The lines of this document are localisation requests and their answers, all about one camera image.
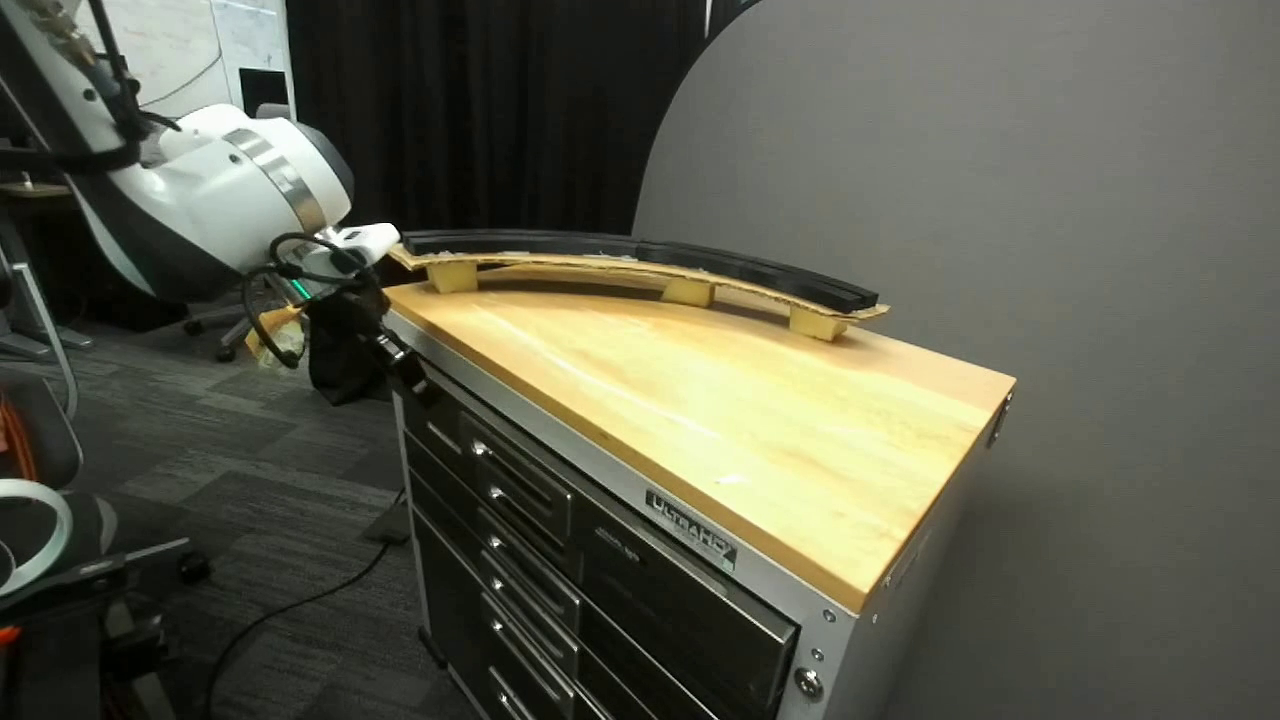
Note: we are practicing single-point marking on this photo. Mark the black cart board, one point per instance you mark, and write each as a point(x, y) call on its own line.
point(104, 571)

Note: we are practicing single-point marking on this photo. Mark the black narrow cabinet drawer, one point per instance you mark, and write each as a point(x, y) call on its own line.
point(520, 515)
point(526, 581)

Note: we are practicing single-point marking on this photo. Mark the tan wrist camera mount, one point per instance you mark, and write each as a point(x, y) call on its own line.
point(275, 334)

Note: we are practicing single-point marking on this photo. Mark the black deep cabinet drawer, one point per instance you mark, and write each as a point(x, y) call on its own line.
point(695, 641)

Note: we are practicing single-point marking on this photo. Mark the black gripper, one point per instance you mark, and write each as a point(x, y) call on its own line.
point(345, 340)

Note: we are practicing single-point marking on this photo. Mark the grey round partition panel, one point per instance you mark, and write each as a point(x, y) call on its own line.
point(1002, 201)

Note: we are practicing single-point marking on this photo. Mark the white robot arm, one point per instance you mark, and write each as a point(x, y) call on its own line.
point(201, 187)

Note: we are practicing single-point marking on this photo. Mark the cabinet logo badge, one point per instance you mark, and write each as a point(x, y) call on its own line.
point(690, 528)

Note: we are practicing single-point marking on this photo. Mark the steel tool cabinet wood top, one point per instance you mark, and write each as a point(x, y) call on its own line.
point(854, 664)

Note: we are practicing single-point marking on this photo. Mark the grey metal stand frame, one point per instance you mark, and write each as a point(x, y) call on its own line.
point(33, 322)

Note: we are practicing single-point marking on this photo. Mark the curved wooden black track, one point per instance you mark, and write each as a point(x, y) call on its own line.
point(641, 250)

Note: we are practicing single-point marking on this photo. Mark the round cabinet key lock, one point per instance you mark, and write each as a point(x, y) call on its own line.
point(810, 682)

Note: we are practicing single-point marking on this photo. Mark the black computer monitor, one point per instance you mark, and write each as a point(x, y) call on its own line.
point(264, 91)

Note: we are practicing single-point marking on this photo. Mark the white VR controller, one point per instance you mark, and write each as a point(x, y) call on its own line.
point(61, 526)

